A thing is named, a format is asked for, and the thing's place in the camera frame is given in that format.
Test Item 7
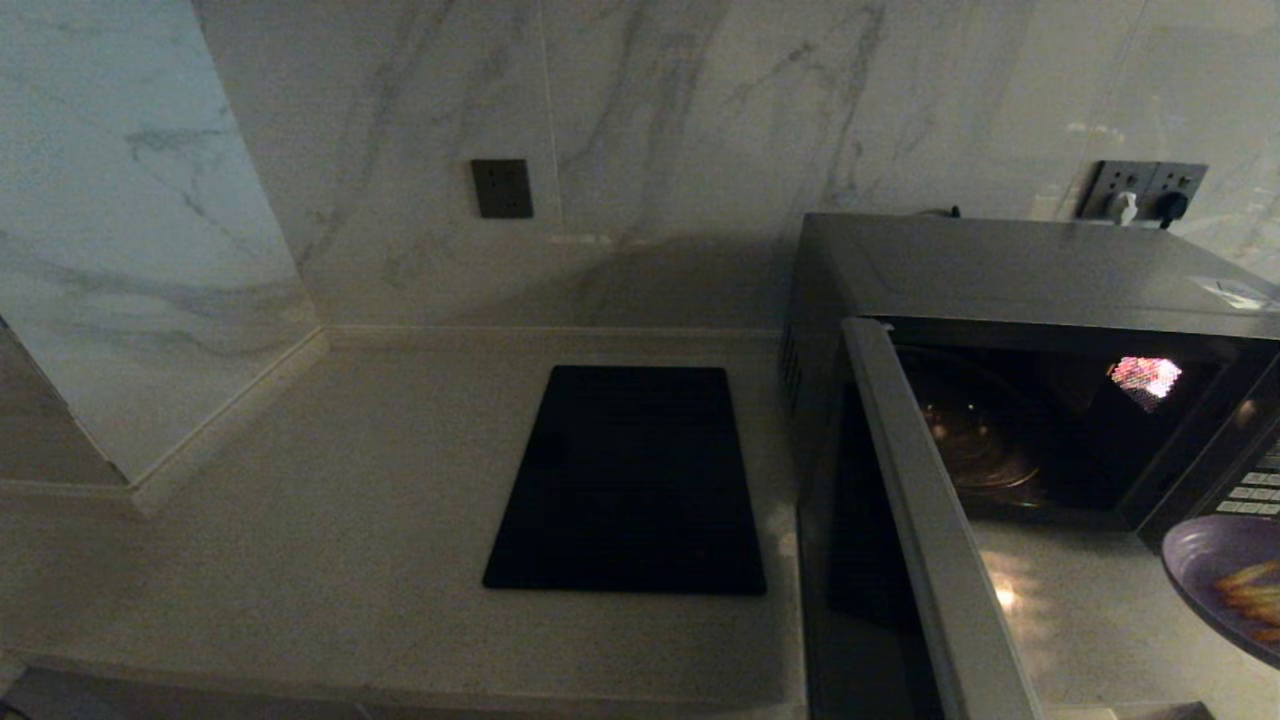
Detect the silver microwave oven housing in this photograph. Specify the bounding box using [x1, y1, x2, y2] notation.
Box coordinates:
[785, 213, 1280, 557]

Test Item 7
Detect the black glass microwave door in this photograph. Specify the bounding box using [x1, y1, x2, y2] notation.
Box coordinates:
[797, 318, 1046, 720]

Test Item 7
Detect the purple round plate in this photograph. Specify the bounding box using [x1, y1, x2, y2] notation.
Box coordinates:
[1162, 515, 1280, 669]

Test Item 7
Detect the black glass induction cooktop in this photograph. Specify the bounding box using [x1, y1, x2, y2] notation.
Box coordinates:
[482, 366, 767, 596]

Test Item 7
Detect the dark grey wall socket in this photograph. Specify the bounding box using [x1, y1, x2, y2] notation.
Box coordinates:
[1080, 162, 1151, 223]
[1146, 165, 1208, 223]
[472, 160, 535, 220]

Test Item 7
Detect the black power cord with plug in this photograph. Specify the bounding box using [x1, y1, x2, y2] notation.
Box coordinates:
[905, 192, 1189, 231]

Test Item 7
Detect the white cabinet door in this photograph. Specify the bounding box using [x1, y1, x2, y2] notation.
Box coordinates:
[0, 665, 126, 720]

